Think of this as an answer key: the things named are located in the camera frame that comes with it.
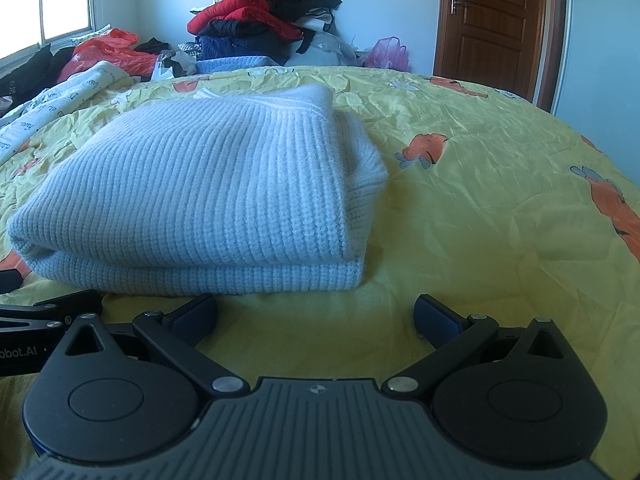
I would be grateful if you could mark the red plastic bag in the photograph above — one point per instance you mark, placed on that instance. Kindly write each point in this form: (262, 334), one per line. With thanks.
(110, 55)

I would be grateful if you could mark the navy blue jacket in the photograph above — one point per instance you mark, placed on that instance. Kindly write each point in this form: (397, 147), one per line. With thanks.
(235, 45)

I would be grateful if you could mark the white printed quilt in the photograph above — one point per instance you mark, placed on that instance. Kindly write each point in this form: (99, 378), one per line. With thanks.
(60, 95)

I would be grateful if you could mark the black white patterned cloth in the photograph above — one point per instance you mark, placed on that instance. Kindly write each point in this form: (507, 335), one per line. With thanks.
(190, 51)

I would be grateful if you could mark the grey plastic bag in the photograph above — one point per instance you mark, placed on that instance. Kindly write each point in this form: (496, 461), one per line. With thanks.
(325, 52)

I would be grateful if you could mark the small dark garment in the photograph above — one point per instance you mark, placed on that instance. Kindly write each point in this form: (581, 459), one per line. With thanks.
(152, 46)

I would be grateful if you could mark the pink plastic bag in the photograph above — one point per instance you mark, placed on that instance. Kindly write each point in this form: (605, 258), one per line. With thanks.
(390, 55)

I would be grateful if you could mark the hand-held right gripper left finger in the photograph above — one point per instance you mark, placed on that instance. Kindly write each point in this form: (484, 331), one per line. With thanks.
(197, 317)

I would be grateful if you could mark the yellow printed bedsheet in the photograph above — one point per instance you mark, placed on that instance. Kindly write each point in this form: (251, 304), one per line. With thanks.
(500, 210)

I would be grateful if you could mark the white plastic bag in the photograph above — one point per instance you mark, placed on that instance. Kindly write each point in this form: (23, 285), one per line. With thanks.
(172, 66)

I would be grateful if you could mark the white knit sweater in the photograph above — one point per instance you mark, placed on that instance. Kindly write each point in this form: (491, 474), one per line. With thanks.
(200, 185)

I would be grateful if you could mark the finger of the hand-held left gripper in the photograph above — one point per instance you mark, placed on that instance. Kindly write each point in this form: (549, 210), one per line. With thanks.
(10, 280)
(60, 305)

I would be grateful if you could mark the brown wooden door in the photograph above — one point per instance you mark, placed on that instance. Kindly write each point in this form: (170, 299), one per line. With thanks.
(492, 25)

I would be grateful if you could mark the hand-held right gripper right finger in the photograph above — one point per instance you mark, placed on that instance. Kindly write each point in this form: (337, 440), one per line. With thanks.
(432, 320)

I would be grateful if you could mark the red jacket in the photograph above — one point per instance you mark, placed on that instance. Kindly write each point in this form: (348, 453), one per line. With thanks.
(240, 10)

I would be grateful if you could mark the light blue knit garment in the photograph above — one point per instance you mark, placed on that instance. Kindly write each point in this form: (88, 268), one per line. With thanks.
(235, 64)

